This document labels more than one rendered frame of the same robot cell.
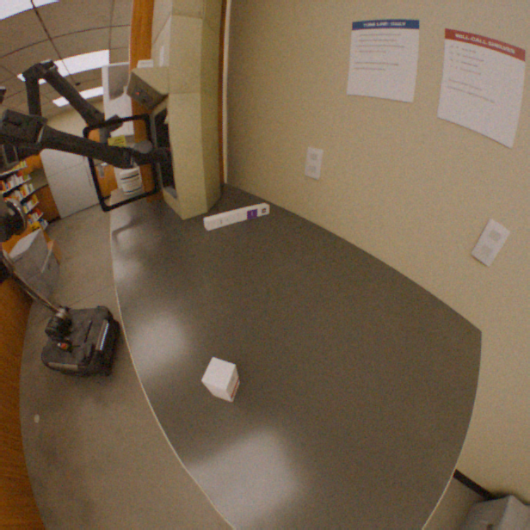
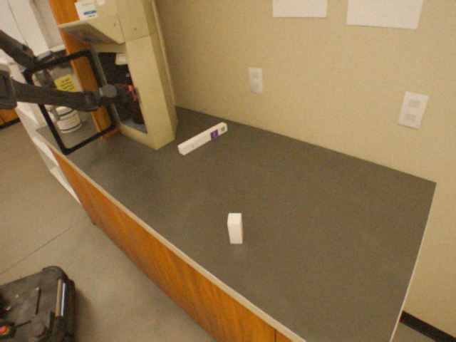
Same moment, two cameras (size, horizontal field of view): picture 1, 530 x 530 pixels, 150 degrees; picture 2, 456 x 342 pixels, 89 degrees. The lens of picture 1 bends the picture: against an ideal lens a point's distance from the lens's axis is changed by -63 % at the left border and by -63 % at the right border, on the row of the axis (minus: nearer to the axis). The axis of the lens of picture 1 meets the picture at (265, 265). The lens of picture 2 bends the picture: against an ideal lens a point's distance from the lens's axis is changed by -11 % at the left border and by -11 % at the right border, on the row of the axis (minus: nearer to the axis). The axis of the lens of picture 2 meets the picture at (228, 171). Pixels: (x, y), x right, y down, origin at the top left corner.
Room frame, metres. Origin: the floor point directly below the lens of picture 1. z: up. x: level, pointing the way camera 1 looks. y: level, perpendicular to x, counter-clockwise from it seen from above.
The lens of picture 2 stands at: (-0.39, 0.07, 1.52)
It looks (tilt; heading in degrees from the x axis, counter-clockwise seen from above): 36 degrees down; 357
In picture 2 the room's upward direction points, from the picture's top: 7 degrees counter-clockwise
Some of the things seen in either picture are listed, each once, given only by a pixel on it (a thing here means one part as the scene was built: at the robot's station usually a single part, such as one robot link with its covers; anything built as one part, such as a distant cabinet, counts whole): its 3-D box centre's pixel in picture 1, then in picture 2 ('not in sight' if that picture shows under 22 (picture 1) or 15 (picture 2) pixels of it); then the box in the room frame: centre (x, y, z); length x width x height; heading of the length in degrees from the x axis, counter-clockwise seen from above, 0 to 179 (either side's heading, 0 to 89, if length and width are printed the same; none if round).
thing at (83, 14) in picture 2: (144, 69); (86, 10); (0.69, 0.45, 1.54); 0.05 x 0.05 x 0.06; 42
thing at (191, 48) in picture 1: (189, 120); (137, 55); (0.85, 0.35, 1.33); 0.32 x 0.25 x 0.77; 42
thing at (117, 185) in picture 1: (122, 162); (75, 102); (0.75, 0.66, 1.19); 0.30 x 0.01 x 0.40; 138
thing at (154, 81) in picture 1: (144, 92); (88, 33); (0.72, 0.48, 1.46); 0.32 x 0.12 x 0.10; 42
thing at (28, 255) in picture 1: (29, 255); not in sight; (0.87, 2.79, 0.49); 0.60 x 0.42 x 0.33; 42
